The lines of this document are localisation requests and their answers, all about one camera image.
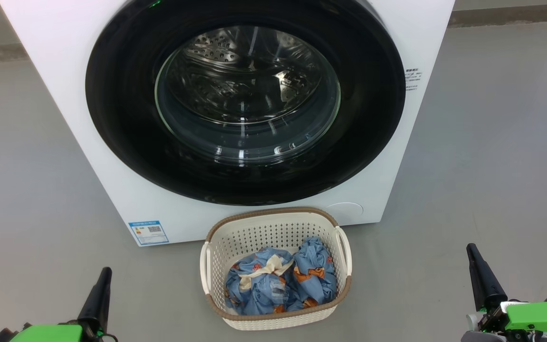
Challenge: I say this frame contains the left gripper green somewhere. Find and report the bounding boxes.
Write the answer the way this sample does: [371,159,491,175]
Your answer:
[0,267,117,342]

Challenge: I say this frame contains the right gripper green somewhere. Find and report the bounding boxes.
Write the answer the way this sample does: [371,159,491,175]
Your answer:
[461,243,547,342]

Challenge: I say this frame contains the blue cartoon garment cream collar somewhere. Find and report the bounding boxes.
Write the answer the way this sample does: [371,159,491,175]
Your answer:
[225,247,298,316]

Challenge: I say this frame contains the blue cartoon print garment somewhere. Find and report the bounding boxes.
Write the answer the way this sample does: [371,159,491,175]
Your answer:
[287,237,337,312]

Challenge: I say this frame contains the black round glass washer door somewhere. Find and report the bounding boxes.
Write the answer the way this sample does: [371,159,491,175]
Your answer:
[85,0,406,206]

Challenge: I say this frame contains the white front-load washing machine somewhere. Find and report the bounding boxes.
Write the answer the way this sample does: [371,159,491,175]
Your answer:
[0,0,455,247]

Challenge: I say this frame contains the stainless steel washing machine drum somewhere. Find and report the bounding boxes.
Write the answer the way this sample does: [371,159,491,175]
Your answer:
[167,26,333,126]

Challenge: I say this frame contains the blue energy label sticker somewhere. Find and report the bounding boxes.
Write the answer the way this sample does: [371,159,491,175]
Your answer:
[128,220,170,246]

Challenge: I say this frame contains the round filter hatch cover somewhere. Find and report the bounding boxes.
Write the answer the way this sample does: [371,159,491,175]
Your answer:
[325,202,364,226]

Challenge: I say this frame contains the cream perforated laundry basket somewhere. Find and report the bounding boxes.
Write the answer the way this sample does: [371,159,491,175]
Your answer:
[200,207,353,331]

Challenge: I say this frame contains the small printed text label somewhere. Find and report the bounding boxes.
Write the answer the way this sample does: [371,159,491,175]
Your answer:
[404,68,422,91]

